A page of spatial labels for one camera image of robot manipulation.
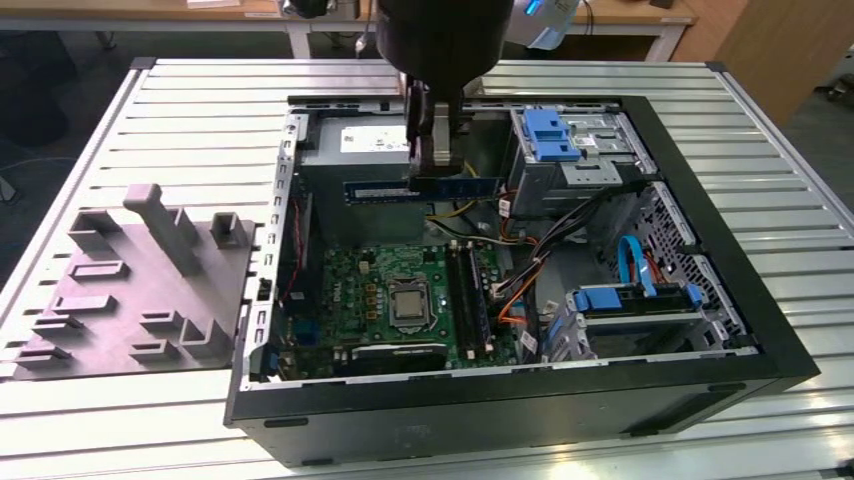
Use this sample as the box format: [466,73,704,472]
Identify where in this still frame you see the orange wire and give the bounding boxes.
[497,294,537,326]

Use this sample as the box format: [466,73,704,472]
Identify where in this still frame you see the metal disk bay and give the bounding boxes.
[565,287,760,361]

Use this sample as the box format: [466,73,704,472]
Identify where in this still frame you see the hard disk in blue carrier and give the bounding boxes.
[573,284,704,317]

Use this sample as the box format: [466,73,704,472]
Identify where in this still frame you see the yellow wire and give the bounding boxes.
[426,160,482,220]

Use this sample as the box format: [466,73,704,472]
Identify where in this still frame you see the dark RAM stick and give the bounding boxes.
[470,244,500,352]
[343,177,504,204]

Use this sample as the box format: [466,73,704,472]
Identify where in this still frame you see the grey power supply unit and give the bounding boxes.
[297,115,433,246]

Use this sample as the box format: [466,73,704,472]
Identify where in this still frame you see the blue flat data wire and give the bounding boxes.
[617,234,661,300]

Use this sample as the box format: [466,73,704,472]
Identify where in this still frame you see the black PC case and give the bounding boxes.
[222,93,821,469]

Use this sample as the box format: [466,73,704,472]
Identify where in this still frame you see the black graphics card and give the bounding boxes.
[350,342,449,374]

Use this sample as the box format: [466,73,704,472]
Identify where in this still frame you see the silver CPU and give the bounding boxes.
[390,289,429,322]

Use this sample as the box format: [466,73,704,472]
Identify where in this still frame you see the black cable silver plug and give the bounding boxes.
[353,0,379,54]

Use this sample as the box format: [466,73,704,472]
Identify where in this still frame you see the chair caster base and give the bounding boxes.
[812,59,854,106]

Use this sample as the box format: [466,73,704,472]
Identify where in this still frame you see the wooden desk white legs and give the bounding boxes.
[0,0,700,64]

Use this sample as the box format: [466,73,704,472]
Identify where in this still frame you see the black CPU socket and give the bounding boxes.
[385,279,436,336]

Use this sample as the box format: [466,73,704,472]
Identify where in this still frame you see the grey parts rack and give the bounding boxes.
[11,183,266,384]

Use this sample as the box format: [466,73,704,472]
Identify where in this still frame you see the black wire bundle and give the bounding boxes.
[493,184,653,301]

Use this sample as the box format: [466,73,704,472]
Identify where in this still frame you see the green motherboard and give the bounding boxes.
[270,242,529,379]

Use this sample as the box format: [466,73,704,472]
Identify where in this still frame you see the wooden cabinet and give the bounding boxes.
[670,0,854,126]

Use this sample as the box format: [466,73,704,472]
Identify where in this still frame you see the metal drive cage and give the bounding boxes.
[510,107,660,216]

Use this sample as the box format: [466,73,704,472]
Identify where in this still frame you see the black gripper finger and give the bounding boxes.
[404,81,444,195]
[433,101,470,178]

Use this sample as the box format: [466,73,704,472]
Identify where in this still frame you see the blue drive carrier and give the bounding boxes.
[524,108,581,164]

